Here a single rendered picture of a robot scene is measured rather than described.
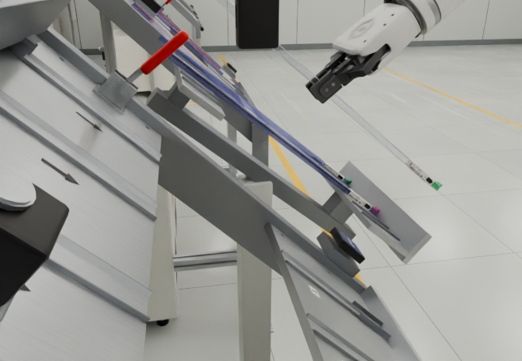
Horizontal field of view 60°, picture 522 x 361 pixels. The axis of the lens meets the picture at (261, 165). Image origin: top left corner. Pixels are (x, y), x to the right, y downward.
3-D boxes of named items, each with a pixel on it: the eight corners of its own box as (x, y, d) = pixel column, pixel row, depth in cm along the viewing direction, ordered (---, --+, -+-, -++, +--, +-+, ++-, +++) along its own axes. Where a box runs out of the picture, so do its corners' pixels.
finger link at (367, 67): (389, 30, 65) (356, 46, 69) (379, 61, 60) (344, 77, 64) (393, 36, 65) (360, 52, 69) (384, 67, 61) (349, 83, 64)
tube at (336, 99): (433, 188, 80) (436, 183, 80) (436, 191, 79) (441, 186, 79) (207, -7, 60) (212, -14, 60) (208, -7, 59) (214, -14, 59)
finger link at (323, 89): (342, 57, 66) (308, 88, 67) (351, 60, 64) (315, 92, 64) (354, 74, 68) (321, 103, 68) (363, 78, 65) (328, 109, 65)
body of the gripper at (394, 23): (379, -10, 70) (324, 39, 71) (414, -9, 60) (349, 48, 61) (403, 28, 73) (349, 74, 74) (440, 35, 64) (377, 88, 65)
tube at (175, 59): (372, 212, 89) (375, 208, 89) (375, 216, 88) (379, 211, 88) (158, 50, 69) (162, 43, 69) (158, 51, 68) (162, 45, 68)
